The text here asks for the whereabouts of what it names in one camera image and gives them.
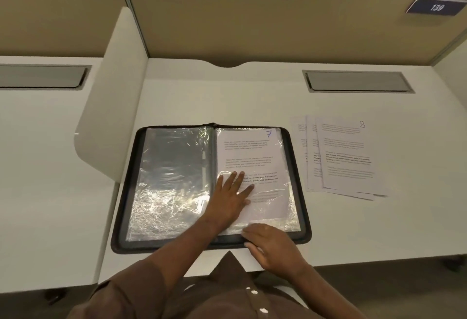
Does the person's right hand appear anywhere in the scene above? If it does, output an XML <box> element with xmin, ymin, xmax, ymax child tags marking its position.
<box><xmin>242</xmin><ymin>223</ymin><xmax>311</xmax><ymax>283</ymax></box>

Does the person's left hand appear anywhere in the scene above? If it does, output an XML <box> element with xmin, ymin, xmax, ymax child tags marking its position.
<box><xmin>202</xmin><ymin>171</ymin><xmax>254</xmax><ymax>235</ymax></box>

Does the clear plastic sleeve with paper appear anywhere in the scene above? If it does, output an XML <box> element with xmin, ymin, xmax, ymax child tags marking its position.
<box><xmin>213</xmin><ymin>128</ymin><xmax>301</xmax><ymax>236</ymax></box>

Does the person's right forearm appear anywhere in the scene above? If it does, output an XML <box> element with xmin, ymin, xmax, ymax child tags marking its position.
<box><xmin>284</xmin><ymin>263</ymin><xmax>365</xmax><ymax>319</ymax></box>

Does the person's left forearm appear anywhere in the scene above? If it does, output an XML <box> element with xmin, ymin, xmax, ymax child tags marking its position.
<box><xmin>146</xmin><ymin>219</ymin><xmax>224</xmax><ymax>286</ymax></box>

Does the printed paper sheet in sleeve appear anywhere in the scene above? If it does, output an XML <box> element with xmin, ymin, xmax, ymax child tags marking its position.
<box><xmin>216</xmin><ymin>129</ymin><xmax>289</xmax><ymax>221</ymax></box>

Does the empty crinkled clear plastic sleeve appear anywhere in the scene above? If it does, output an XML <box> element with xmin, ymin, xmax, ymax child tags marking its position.
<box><xmin>125</xmin><ymin>127</ymin><xmax>215</xmax><ymax>241</ymax></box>

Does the brown button shirt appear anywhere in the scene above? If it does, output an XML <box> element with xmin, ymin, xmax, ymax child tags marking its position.
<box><xmin>67</xmin><ymin>250</ymin><xmax>327</xmax><ymax>319</ymax></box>

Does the loose printed paper sheet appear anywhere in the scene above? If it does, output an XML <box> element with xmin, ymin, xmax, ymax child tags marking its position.
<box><xmin>290</xmin><ymin>115</ymin><xmax>311</xmax><ymax>192</ymax></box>
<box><xmin>306</xmin><ymin>115</ymin><xmax>376</xmax><ymax>201</ymax></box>
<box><xmin>315</xmin><ymin>117</ymin><xmax>388</xmax><ymax>197</ymax></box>

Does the black zip display folder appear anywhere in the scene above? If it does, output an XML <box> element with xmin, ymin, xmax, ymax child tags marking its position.
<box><xmin>110</xmin><ymin>123</ymin><xmax>312</xmax><ymax>255</ymax></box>

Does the white desk divider panel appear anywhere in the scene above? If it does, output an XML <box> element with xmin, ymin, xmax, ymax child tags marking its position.
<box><xmin>432</xmin><ymin>34</ymin><xmax>467</xmax><ymax>91</ymax></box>
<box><xmin>74</xmin><ymin>6</ymin><xmax>149</xmax><ymax>185</ymax></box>

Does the beige fabric partition panel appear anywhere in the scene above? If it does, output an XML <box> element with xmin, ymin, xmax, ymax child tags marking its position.
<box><xmin>0</xmin><ymin>0</ymin><xmax>126</xmax><ymax>59</ymax></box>
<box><xmin>122</xmin><ymin>0</ymin><xmax>467</xmax><ymax>69</ymax></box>

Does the black desk foot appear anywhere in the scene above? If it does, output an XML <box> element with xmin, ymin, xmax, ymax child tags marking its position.
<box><xmin>45</xmin><ymin>288</ymin><xmax>72</xmax><ymax>305</ymax></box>

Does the blue desk number sign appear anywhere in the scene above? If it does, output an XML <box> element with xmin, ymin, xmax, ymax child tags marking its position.
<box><xmin>405</xmin><ymin>0</ymin><xmax>467</xmax><ymax>16</ymax></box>

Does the grey cable tray cover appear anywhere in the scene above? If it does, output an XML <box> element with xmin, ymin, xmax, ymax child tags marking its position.
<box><xmin>0</xmin><ymin>64</ymin><xmax>92</xmax><ymax>90</ymax></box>
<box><xmin>302</xmin><ymin>70</ymin><xmax>415</xmax><ymax>94</ymax></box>

